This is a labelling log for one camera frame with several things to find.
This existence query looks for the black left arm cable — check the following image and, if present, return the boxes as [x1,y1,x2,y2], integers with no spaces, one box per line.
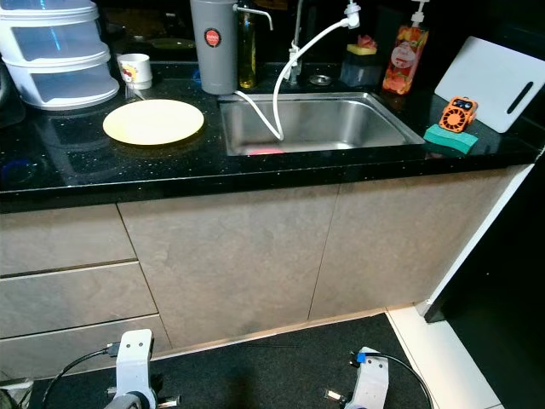
[43,344,122,409]

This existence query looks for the black floor mat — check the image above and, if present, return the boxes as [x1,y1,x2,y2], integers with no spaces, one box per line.
[17,314,431,409]

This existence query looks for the white tiered plastic container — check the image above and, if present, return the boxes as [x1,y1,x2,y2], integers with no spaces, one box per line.
[0,0,120,110]

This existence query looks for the grey water filter canister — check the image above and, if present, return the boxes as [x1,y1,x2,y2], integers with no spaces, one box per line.
[190,0,273,95]

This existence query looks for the orange pump soap bottle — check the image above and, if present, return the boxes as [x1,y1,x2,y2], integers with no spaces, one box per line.
[381,0,431,95]

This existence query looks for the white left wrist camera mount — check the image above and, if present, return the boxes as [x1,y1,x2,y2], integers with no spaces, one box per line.
[115,329,156,400]

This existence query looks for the black sponge holder dispenser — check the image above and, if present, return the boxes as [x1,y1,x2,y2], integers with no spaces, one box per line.
[341,49,380,88]

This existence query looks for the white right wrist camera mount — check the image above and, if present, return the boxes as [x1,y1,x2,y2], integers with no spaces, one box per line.
[353,347,391,409]

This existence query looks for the white cutting board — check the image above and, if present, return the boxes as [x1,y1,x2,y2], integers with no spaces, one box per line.
[434,36,545,134]

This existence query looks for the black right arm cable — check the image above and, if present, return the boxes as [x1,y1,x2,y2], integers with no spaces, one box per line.
[347,353,435,409]

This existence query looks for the stainless steel sink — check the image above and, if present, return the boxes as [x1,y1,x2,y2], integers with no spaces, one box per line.
[219,92,427,157]

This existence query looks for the white water hose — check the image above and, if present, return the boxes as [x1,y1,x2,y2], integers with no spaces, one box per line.
[234,3,361,141]

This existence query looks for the beige cabinet door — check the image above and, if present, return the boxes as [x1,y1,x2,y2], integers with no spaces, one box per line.
[309,164,531,323]
[118,181,341,349]

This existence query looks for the chrome gooseneck faucet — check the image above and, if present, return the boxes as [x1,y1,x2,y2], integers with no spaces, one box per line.
[287,0,359,82]

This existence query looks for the green sponge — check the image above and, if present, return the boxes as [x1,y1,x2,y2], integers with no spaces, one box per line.
[423,124,478,156]

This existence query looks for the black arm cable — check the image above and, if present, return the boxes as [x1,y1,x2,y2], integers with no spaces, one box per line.
[43,344,122,409]
[347,353,435,409]

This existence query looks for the beige cabinet drawer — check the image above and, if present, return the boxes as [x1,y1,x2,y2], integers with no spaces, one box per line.
[0,260,158,340]
[0,314,171,383]
[0,204,137,278]

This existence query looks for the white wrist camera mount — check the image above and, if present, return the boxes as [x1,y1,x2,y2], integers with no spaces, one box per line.
[353,347,391,409]
[115,329,156,400]

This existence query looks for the yellow oil glass bottle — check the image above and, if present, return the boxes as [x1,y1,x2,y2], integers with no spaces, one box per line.
[238,0,259,90]

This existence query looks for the white printed cup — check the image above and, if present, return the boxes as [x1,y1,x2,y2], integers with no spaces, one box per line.
[117,53,152,90]

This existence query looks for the small orange fan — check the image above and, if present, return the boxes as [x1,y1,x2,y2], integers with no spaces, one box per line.
[439,95,479,134]

